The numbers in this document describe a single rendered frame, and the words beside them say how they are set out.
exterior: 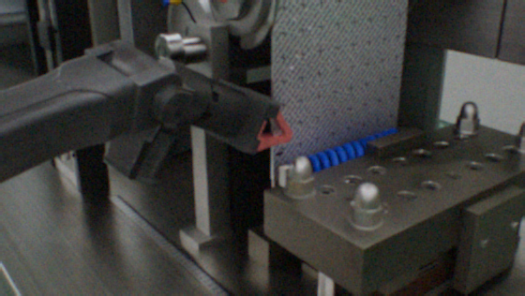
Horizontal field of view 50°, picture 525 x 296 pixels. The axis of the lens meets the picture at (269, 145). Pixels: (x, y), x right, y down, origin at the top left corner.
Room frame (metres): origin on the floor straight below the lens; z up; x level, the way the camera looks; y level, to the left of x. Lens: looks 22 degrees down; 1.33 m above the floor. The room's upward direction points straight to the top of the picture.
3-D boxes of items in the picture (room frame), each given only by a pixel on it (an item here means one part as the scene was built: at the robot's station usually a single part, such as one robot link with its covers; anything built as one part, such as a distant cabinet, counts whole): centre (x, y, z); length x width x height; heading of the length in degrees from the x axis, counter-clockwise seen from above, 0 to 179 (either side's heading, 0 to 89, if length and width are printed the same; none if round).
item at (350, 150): (0.71, -0.11, 1.03); 0.21 x 0.04 x 0.03; 128
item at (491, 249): (0.59, -0.27, 0.96); 0.10 x 0.03 x 0.11; 128
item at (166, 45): (0.68, 0.12, 1.18); 0.04 x 0.02 x 0.04; 38
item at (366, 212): (0.52, -0.10, 1.05); 0.04 x 0.04 x 0.04
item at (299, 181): (0.59, -0.04, 1.05); 0.04 x 0.04 x 0.04
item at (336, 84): (0.73, -0.10, 1.11); 0.23 x 0.01 x 0.18; 128
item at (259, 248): (0.73, -0.10, 0.92); 0.28 x 0.04 x 0.04; 128
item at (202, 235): (0.70, 0.09, 1.05); 0.06 x 0.05 x 0.31; 128
